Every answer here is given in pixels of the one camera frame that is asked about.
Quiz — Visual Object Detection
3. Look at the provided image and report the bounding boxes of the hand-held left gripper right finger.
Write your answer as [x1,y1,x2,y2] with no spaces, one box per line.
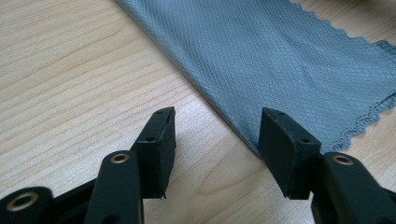
[258,106,322,201]

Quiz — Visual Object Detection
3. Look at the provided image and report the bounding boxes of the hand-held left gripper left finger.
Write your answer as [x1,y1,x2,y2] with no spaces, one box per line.
[130,105,177,200]

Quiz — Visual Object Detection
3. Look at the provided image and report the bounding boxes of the grey-blue textured cloth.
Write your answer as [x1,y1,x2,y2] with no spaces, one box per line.
[114,0,396,160]

